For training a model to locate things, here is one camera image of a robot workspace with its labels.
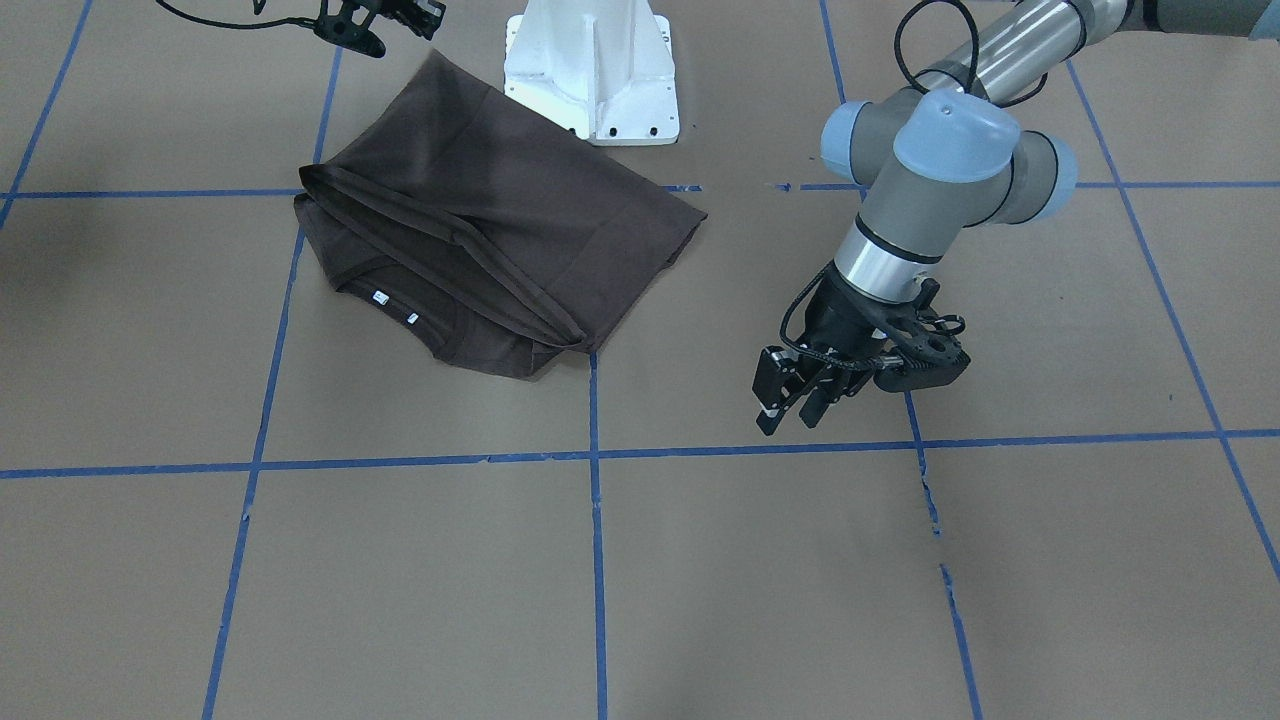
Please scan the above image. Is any dark brown t-shirt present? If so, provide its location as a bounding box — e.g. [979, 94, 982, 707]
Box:
[294, 51, 707, 379]

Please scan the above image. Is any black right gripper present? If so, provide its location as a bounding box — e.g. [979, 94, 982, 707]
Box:
[312, 0, 447, 59]

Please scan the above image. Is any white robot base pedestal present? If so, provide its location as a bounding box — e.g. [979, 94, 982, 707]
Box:
[503, 1, 681, 146]

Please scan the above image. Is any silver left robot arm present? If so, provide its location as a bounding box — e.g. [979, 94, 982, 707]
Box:
[751, 1, 1277, 436]

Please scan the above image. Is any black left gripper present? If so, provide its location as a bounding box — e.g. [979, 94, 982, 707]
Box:
[751, 263, 972, 437]

